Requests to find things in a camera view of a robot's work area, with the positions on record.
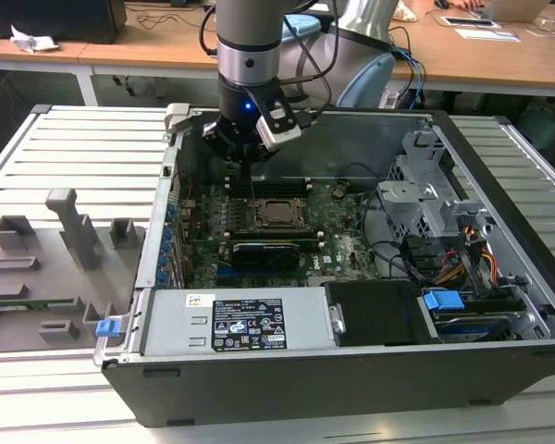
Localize silver CPU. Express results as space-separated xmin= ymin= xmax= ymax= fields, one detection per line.
xmin=265 ymin=203 xmax=302 ymax=226

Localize metal socket cover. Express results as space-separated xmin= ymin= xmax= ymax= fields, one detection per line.
xmin=253 ymin=198 xmax=314 ymax=231

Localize black RAM slot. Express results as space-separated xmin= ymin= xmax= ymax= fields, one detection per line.
xmin=226 ymin=186 xmax=309 ymax=192
xmin=228 ymin=228 xmax=323 ymax=237
xmin=226 ymin=182 xmax=309 ymax=189
xmin=226 ymin=191 xmax=309 ymax=197
xmin=228 ymin=234 xmax=324 ymax=242
xmin=226 ymin=178 xmax=309 ymax=184

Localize blue expansion slot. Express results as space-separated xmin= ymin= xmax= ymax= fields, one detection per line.
xmin=216 ymin=270 xmax=306 ymax=287

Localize wooden desk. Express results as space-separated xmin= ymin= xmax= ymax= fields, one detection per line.
xmin=80 ymin=0 xmax=555 ymax=101
xmin=0 ymin=2 xmax=126 ymax=107

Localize black graphics card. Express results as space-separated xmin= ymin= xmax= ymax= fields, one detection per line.
xmin=230 ymin=239 xmax=302 ymax=274

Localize green motherboard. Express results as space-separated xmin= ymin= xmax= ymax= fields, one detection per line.
xmin=178 ymin=178 xmax=385 ymax=288

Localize white patterned pouch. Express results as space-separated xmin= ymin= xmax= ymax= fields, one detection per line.
xmin=394 ymin=0 xmax=418 ymax=22

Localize metal drive cage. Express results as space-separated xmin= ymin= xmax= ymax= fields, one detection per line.
xmin=376 ymin=129 xmax=496 ymax=241

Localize black computer box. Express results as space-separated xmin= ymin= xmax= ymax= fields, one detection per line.
xmin=0 ymin=0 xmax=129 ymax=45

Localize crumpled white paper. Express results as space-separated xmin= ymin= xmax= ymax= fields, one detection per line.
xmin=9 ymin=23 xmax=60 ymax=53

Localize grey power supply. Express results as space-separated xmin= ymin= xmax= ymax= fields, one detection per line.
xmin=141 ymin=286 xmax=339 ymax=357

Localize white framed tablet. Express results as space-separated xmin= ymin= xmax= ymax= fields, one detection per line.
xmin=441 ymin=16 xmax=499 ymax=28

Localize black plastic shroud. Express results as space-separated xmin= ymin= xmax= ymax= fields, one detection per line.
xmin=326 ymin=279 xmax=440 ymax=348

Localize blue case latch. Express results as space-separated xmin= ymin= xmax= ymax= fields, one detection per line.
xmin=94 ymin=317 xmax=121 ymax=339

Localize grey parts rack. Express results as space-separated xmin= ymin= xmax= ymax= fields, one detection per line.
xmin=0 ymin=187 xmax=149 ymax=355

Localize white paper sheet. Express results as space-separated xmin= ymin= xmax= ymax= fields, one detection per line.
xmin=455 ymin=27 xmax=522 ymax=43

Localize green RAM stick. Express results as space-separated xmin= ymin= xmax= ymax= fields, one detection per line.
xmin=0 ymin=298 xmax=78 ymax=312

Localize hard disk in blue carrier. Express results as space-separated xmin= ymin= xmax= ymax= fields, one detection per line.
xmin=420 ymin=287 xmax=514 ymax=343

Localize black PC case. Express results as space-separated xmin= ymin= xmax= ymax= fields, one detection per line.
xmin=94 ymin=102 xmax=555 ymax=429

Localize silver laptop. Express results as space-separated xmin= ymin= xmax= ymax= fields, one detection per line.
xmin=483 ymin=0 xmax=551 ymax=24

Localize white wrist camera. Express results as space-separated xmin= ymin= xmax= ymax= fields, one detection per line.
xmin=253 ymin=86 xmax=305 ymax=153

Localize blue cable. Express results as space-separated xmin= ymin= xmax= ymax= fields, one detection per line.
xmin=400 ymin=45 xmax=429 ymax=110

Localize yellow red power wires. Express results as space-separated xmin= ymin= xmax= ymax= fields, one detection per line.
xmin=437 ymin=224 xmax=500 ymax=286

